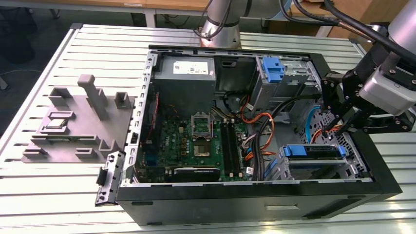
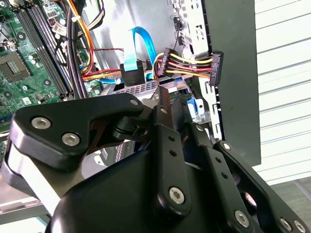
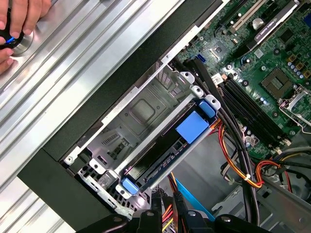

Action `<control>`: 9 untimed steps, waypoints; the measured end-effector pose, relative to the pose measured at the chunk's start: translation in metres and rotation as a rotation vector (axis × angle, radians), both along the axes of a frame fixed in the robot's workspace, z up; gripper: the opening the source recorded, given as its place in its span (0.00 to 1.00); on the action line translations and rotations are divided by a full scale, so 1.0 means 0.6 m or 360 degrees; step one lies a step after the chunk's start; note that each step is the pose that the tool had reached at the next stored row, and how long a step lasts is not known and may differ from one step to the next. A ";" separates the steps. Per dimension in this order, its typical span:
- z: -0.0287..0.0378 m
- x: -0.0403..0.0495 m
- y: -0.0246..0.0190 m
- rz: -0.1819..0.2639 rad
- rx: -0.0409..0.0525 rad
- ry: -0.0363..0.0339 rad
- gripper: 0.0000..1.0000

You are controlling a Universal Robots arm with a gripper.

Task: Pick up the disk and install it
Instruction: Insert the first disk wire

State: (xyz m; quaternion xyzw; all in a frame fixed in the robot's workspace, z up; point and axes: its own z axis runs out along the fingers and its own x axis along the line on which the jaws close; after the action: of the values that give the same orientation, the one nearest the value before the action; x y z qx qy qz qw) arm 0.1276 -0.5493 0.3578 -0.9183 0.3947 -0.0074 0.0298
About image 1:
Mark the metal disk bay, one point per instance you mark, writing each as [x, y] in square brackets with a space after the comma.
[315, 161]

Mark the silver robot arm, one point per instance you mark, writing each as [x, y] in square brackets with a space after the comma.
[220, 36]

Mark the dark office chair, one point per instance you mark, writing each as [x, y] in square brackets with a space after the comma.
[16, 36]

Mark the blue drive latch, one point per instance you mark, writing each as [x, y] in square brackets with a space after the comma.
[272, 70]

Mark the green RAM stick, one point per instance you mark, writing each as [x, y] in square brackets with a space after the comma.
[74, 139]

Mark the metal drive cage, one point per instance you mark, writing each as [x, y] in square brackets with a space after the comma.
[270, 95]

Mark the grey parts rack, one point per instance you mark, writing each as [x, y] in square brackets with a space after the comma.
[87, 136]

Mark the silver CPU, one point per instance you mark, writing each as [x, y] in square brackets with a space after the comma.
[58, 124]

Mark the grey power supply unit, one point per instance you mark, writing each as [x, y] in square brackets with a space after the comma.
[186, 92]

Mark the black graphics card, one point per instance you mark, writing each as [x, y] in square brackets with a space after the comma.
[195, 173]

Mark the blue expansion slot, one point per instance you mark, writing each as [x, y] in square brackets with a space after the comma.
[151, 159]

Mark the wooden desk white frame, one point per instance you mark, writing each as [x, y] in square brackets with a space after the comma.
[98, 3]

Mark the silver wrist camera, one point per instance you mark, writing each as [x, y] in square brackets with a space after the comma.
[387, 95]

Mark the CPU socket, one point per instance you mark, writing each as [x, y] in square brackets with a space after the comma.
[203, 150]

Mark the hard disk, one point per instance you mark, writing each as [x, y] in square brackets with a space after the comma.
[294, 151]

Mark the grey metal retainer bracket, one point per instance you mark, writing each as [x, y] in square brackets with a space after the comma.
[112, 170]

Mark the black open PC case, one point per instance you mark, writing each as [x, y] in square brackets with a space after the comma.
[227, 207]

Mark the green motherboard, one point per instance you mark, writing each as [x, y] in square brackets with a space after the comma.
[172, 146]

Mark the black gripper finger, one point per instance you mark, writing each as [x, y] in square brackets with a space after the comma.
[330, 92]
[383, 124]

